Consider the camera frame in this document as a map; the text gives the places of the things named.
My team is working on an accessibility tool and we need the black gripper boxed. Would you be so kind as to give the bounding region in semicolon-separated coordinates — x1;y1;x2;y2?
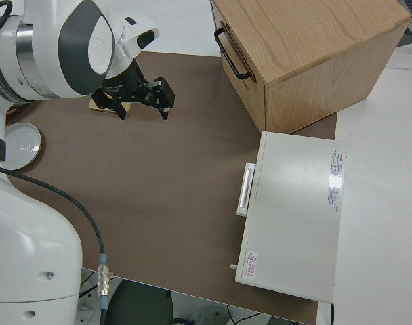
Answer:
92;62;176;121

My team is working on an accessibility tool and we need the gray plate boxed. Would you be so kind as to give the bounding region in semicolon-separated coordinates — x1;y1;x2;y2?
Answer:
5;122;43;171

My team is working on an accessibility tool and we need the wooden mug stand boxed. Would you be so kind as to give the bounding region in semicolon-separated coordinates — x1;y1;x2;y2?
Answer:
88;97;131;115

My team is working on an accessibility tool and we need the brown table mat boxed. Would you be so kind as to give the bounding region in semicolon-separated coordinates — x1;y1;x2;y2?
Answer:
5;50;339;325

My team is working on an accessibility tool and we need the wooden drawer box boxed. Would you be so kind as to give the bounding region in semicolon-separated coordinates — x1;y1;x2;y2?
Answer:
209;0;411;135

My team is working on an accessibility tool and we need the white toaster oven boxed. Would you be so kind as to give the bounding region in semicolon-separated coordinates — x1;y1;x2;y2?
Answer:
228;131;348;304

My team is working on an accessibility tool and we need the black drawer handle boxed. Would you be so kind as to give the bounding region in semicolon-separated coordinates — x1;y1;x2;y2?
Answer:
213;27;257;82

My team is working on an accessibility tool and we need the black cable with metal connector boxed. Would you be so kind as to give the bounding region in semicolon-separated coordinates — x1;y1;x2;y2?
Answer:
0;162;116;325

